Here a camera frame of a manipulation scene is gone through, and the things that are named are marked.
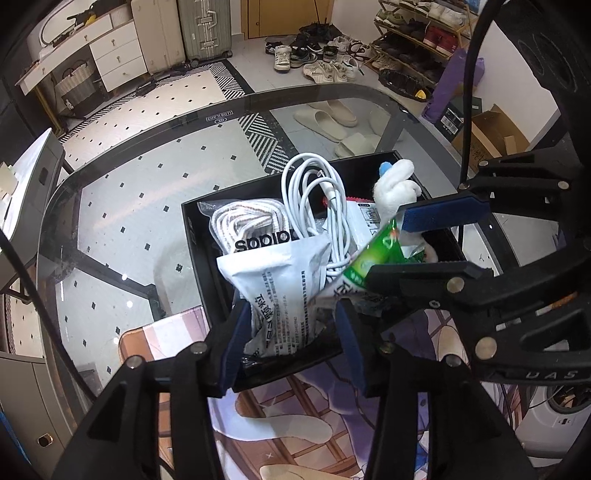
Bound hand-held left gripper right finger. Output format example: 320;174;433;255
335;298;539;480

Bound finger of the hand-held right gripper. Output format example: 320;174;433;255
398;154;583;234
367;240;591;312

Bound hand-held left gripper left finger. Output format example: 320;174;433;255
51;300;252;480

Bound green and white packet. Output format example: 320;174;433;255
309;219;426;319

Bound white plush toy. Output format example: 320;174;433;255
372;159;439;264

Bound red and white packet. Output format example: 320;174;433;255
321;196;384;259

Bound grey printed pouch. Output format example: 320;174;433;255
216;235;333;358

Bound black cardboard box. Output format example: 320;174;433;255
181;150;467;393

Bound bagged white shoelaces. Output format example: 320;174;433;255
198;198;291;257

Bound white cable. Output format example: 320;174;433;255
280;154;354;282

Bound white washing machine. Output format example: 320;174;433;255
512;383;591;457

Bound printed desk mat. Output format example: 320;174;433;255
117;305;522;480

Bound open cardboard box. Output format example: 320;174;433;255
452;104;529;174

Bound small black labelled box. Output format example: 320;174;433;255
438;97;483;141

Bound white slipper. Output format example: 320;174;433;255
335;131;382;158

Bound purple yoga mat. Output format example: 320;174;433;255
422;46;485;125

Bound black basin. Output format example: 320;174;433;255
379;69;435;100

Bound beige slipper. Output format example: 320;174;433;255
308;99;358;127
294;110;345;141

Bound rows of shelved shoes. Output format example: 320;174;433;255
373;0;472;79

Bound wooden shoe rack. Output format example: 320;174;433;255
369;0;476;84

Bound pile of scattered shoes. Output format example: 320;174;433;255
264;32;370;84

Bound grey cabinet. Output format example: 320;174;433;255
0;351;77;480

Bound black umbrella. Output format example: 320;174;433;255
295;0;333;43

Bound wooden door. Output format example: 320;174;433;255
247;0;335;40

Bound white side cabinet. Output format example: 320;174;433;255
0;127;65;287

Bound striped laundry basket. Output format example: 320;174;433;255
55;65;103;110

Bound silver suitcase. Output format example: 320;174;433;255
178;0;233;61

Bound white drawer dresser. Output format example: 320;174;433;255
16;9;148;93

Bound cream suitcase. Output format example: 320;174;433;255
130;0;188;75

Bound black cable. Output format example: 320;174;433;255
457;0;497;190

